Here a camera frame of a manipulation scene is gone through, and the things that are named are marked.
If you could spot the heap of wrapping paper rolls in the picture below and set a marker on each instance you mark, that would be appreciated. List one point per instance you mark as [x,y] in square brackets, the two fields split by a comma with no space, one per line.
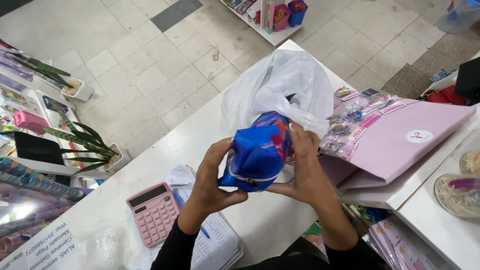
[33,195]

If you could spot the pile of pink printed bags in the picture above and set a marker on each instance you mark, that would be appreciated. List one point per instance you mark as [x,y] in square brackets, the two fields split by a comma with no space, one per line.
[401,247]

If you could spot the clear plastic container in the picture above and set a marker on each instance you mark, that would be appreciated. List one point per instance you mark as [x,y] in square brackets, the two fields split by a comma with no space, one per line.
[457,17]

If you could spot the side shelf with stationery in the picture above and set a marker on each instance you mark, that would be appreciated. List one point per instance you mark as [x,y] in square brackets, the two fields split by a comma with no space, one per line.
[18,93]

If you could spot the large glass bowl with shreds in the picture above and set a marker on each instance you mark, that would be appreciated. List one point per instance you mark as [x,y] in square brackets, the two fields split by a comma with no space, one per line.
[457,195]

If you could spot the stack of printed papers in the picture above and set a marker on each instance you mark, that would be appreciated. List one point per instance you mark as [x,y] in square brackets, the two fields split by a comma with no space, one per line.
[217,240]

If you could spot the green plant in white pot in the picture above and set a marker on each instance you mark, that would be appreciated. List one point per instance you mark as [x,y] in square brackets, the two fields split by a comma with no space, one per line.
[75,88]

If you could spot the blue pen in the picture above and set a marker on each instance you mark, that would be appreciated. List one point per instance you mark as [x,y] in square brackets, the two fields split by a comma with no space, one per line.
[179,198]

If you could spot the pink calculator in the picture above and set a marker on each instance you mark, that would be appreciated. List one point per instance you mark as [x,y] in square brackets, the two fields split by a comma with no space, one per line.
[153,215]

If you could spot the blue patterned pencil case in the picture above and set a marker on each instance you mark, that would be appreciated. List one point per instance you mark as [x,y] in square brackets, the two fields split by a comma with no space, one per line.
[258,153]

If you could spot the pink box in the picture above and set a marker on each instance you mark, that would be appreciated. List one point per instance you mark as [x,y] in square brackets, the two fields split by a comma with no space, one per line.
[30,122]

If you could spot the blue patterned cloth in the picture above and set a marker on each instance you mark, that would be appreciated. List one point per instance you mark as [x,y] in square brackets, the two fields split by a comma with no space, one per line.
[442,75]

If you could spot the person's right hand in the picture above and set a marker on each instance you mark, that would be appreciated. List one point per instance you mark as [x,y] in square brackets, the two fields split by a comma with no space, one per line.
[309,168]

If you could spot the black box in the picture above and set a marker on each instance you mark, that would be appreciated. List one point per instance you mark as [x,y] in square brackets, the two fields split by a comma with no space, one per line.
[468,77]

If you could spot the white plastic bag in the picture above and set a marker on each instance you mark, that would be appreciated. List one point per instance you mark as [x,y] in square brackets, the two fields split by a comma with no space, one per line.
[277,82]

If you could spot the black tray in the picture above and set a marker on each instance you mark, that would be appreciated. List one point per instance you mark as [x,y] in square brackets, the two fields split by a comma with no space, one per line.
[37,148]

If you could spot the clear plastic sheet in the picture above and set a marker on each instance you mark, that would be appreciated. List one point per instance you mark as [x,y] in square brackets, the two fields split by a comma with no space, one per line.
[101,249]

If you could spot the white printed paper sign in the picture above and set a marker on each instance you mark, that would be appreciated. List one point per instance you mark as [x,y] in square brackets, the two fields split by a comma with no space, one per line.
[50,247]

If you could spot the bunch of colourful rings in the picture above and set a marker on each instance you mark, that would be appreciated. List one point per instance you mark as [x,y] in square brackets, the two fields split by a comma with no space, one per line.
[371,214]

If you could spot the person's left hand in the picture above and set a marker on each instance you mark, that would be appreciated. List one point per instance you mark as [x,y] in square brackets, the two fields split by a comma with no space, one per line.
[208,180]

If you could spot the red cloth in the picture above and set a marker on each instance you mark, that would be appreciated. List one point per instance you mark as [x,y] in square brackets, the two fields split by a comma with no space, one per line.
[446,95]

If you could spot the white display shelf with goods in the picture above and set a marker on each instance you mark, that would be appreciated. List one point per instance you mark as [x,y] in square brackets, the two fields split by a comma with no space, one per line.
[279,17]

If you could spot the small glass bowl with shreds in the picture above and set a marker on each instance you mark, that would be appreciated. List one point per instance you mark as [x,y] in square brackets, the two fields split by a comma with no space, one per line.
[471,162]

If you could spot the stack of pink paper bags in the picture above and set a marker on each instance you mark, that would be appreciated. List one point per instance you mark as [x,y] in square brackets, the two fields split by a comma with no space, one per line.
[397,142]

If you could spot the striped plant in white pot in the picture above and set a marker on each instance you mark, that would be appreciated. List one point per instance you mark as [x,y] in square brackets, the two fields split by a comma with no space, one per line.
[82,140]

